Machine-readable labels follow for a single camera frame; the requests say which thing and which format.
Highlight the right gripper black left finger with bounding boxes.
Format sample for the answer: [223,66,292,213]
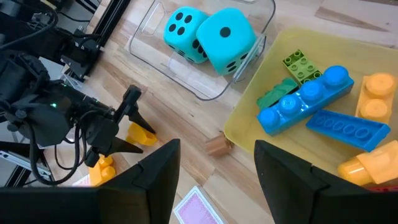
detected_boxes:
[0,138,181,224]

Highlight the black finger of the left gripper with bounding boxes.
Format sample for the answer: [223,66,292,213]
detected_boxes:
[113,85,156,135]
[84,136,144,168]

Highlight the light green toy block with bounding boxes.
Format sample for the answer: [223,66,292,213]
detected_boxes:
[282,49,323,85]

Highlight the red toy block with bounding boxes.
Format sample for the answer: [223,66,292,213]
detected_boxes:
[368,185,398,192]

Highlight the small teal foam dice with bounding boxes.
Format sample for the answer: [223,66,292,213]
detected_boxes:
[164,6,210,65]

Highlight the small yellow toy block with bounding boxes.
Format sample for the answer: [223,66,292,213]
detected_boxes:
[126,122,159,147]

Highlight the yellow translucent plastic bin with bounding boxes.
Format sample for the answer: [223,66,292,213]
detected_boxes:
[223,27,398,190]

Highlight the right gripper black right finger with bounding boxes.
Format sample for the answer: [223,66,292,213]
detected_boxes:
[253,139,398,224]

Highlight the yellow two-stud toy block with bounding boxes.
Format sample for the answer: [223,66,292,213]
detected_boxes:
[355,72,398,124]

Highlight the big light blue toy block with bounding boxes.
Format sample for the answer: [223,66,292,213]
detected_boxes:
[256,65,355,137]

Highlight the large yellow toy block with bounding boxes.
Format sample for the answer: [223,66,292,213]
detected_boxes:
[88,154,117,187]

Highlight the dark green toy block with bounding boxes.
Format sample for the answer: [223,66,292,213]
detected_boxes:
[256,77,299,110]

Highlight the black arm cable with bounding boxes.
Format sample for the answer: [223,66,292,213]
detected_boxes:
[27,110,91,187]

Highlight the clear plastic container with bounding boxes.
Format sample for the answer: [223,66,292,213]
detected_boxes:
[128,0,277,101]

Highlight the large teal foam dice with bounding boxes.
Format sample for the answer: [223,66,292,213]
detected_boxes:
[195,7,258,77]

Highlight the dark blue toy block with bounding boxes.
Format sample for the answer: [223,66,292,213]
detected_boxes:
[305,109,392,152]

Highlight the brown toy block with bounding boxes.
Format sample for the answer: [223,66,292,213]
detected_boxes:
[204,133,234,158]

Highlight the silver aluminium bracket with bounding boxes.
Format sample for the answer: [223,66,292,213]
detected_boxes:
[0,150,52,181]

